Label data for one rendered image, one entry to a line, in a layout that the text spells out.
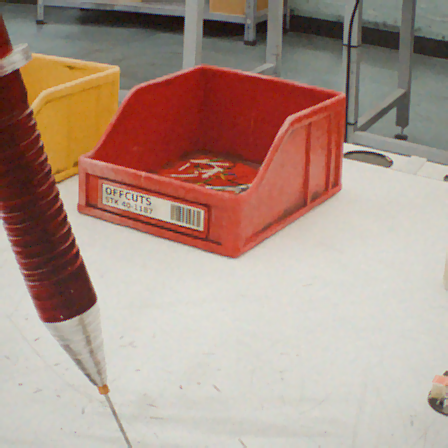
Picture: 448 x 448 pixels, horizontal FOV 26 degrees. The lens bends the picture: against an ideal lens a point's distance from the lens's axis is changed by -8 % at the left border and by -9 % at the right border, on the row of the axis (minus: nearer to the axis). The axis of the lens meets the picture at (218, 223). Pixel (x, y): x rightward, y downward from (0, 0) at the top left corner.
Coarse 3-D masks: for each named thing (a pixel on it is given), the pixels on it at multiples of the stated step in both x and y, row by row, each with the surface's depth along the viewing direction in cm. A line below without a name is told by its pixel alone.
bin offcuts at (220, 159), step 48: (144, 96) 57; (192, 96) 61; (240, 96) 61; (288, 96) 59; (336, 96) 56; (96, 144) 55; (144, 144) 58; (192, 144) 63; (240, 144) 62; (288, 144) 52; (336, 144) 57; (96, 192) 53; (144, 192) 51; (192, 192) 50; (240, 192) 57; (288, 192) 53; (336, 192) 58; (192, 240) 51; (240, 240) 50
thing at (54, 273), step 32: (0, 32) 15; (0, 64) 14; (0, 96) 15; (0, 128) 15; (32, 128) 15; (0, 160) 15; (32, 160) 15; (0, 192) 15; (32, 192) 15; (32, 224) 15; (64, 224) 16; (32, 256) 16; (64, 256) 16; (32, 288) 16; (64, 288) 16; (64, 320) 16
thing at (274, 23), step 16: (192, 0) 274; (272, 0) 328; (192, 16) 276; (272, 16) 330; (192, 32) 278; (272, 32) 332; (192, 48) 279; (272, 48) 334; (192, 64) 281; (272, 64) 335
